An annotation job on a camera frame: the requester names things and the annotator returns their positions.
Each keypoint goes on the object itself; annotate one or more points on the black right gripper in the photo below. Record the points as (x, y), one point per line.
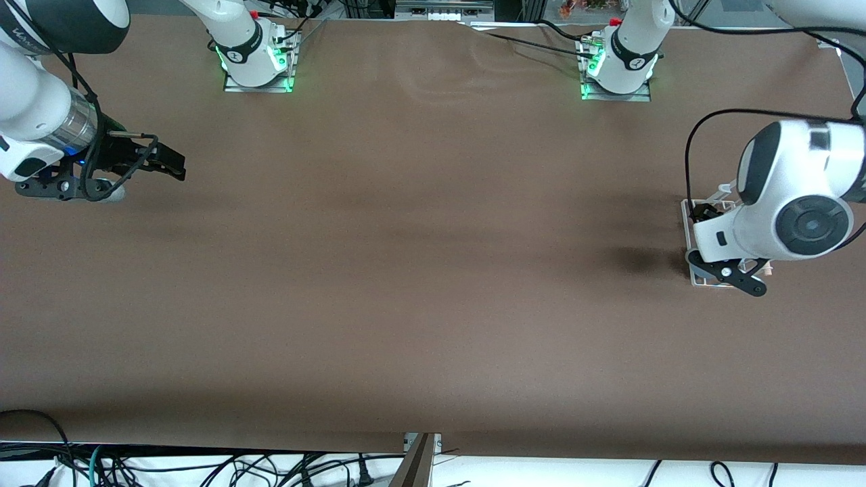
(114, 150)

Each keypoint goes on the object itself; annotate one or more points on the grey power strip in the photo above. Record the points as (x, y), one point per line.
(443, 8)

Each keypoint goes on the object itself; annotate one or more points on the metal table leg bracket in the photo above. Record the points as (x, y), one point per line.
(416, 463)

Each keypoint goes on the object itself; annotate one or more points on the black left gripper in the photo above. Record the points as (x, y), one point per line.
(705, 211)

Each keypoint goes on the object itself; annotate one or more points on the black aluminium frame post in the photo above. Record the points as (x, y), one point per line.
(531, 8)

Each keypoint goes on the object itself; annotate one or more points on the orange patterned object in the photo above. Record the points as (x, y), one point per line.
(585, 7)

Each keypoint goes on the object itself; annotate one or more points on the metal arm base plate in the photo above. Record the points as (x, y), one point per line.
(616, 97)
(257, 88)

